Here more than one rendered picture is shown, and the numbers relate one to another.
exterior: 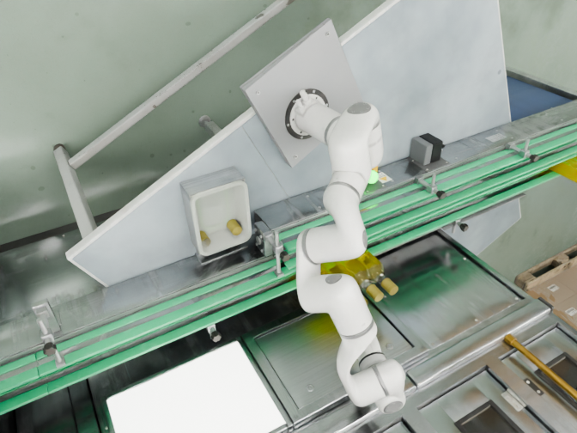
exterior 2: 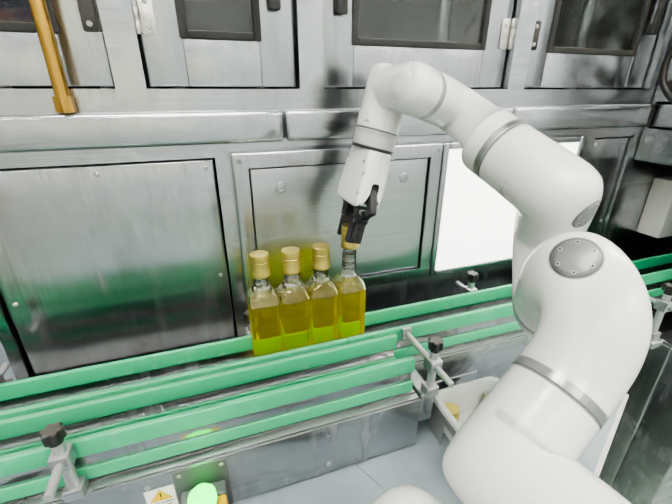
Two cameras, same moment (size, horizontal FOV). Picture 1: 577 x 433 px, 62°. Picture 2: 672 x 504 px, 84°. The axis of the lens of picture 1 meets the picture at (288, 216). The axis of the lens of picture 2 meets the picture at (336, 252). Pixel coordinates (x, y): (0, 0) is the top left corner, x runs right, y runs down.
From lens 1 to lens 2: 1.07 m
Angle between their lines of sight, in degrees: 46
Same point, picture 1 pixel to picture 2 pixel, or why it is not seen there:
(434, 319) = (169, 207)
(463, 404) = (227, 57)
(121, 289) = not seen: hidden behind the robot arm
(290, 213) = (376, 428)
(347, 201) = (630, 357)
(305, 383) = (405, 185)
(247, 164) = not seen: outside the picture
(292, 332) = (378, 258)
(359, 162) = (583, 484)
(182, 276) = (500, 357)
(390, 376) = (435, 77)
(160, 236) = not seen: hidden behind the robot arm
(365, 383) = (457, 93)
